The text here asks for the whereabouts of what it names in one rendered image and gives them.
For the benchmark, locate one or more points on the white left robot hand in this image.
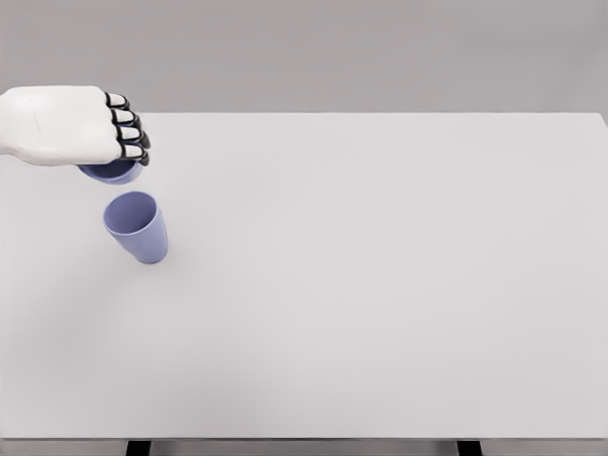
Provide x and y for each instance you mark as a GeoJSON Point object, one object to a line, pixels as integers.
{"type": "Point", "coordinates": [62, 126]}

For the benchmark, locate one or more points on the blue plastic cup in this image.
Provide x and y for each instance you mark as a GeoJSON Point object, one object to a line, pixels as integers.
{"type": "Point", "coordinates": [138, 228]}
{"type": "Point", "coordinates": [111, 173]}

